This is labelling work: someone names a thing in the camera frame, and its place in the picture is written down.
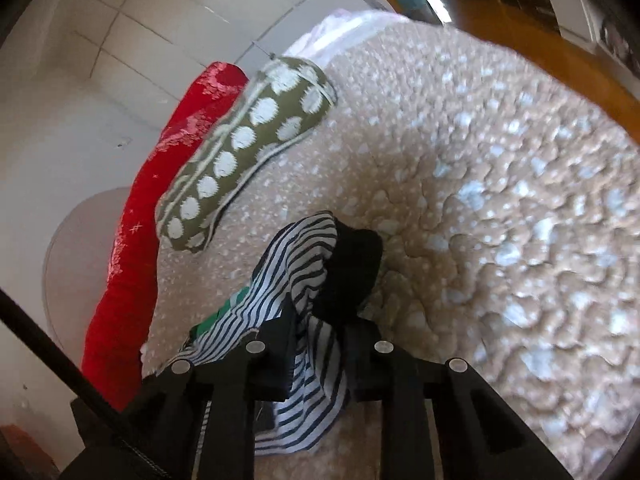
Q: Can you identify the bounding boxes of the black and white striped pants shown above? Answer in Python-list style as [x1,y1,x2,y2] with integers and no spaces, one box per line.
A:
[163,211,347,456]

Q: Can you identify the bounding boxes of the long red bolster pillow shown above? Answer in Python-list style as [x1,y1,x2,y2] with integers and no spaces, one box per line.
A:
[80,62,248,412]

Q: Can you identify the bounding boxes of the black folded garment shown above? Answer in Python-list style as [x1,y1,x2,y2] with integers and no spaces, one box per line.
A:
[312,221,383,326]

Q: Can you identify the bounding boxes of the beige dotted quilt bedspread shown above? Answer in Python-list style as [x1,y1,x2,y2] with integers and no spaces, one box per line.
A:
[142,22,639,479]

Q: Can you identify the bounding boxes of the olive white dotted pillow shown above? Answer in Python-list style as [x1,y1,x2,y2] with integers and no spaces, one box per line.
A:
[156,56,337,252]

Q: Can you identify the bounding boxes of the white bed sheet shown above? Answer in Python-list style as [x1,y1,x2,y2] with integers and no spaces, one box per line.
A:
[283,10,410,70]

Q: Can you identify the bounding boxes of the white shelf unit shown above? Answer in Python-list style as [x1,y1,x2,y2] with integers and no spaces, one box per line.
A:
[549,0,639,70]

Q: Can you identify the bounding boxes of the black cable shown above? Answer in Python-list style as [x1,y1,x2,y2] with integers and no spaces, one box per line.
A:
[0,286,124,428]

